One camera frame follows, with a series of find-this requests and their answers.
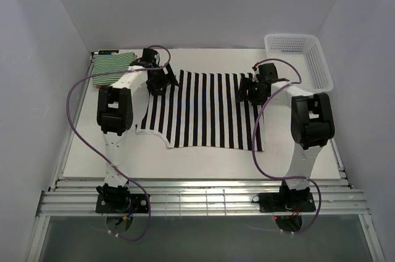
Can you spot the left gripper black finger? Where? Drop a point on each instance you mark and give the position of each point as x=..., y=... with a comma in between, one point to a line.
x=171, y=77
x=157, y=90

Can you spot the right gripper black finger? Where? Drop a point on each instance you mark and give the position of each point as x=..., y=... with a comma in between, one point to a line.
x=257, y=100
x=243, y=89

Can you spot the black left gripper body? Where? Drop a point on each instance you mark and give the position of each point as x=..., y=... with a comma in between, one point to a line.
x=159, y=78

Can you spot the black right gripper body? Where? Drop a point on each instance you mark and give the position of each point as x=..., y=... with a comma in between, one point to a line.
x=255, y=89

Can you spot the black white striped tank top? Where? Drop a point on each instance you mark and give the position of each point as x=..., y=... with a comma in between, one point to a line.
x=202, y=110

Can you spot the green white striped tank top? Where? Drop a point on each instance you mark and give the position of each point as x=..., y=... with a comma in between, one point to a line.
x=104, y=63

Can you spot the red white striped tank top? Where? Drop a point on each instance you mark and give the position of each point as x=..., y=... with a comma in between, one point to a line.
x=102, y=86

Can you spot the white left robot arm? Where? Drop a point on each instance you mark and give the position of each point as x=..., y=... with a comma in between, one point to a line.
x=122, y=106

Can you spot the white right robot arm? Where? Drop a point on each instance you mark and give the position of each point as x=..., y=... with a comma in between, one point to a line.
x=311, y=126

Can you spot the white perforated plastic basket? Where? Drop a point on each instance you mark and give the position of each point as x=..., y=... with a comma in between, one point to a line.
x=305, y=53

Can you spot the blue label sticker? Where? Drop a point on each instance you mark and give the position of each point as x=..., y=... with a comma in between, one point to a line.
x=108, y=52

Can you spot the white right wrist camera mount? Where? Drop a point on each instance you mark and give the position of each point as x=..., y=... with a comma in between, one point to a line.
x=255, y=69

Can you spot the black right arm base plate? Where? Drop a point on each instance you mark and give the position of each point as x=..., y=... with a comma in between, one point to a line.
x=285, y=200

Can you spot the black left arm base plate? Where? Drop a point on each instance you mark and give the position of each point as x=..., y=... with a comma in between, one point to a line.
x=120, y=200

